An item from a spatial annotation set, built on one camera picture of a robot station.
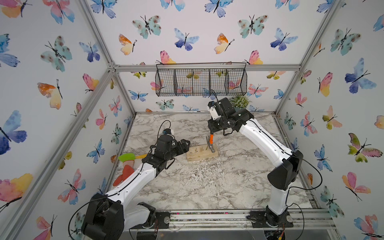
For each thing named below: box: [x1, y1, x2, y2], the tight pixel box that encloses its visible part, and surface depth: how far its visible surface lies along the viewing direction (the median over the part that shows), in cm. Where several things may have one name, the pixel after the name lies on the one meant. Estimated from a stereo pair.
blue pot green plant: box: [229, 95, 251, 112], surface depth 109 cm
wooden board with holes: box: [186, 140, 219, 162], surface depth 96 cm
